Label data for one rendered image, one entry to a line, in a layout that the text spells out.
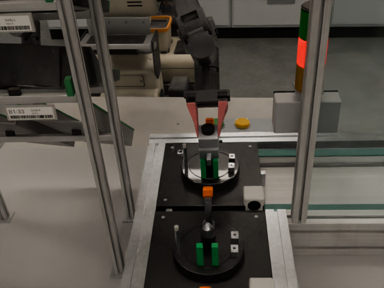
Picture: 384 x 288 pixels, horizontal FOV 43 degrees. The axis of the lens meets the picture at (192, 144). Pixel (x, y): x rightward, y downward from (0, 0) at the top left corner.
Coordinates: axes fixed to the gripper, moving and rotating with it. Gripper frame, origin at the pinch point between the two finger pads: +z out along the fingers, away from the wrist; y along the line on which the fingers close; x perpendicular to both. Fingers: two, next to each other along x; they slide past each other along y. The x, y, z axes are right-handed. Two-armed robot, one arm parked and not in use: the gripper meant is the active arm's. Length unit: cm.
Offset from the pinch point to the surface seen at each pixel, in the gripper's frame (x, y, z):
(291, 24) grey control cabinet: 283, 55, -132
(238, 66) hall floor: 256, 10, -90
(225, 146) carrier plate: 16.7, 3.4, 1.0
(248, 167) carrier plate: 10.4, 8.9, 7.1
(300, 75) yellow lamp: -22.3, 17.8, -6.4
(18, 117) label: -28.4, -31.0, 0.5
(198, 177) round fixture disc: 4.6, -2.9, 9.5
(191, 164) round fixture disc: 8.0, -4.6, 6.1
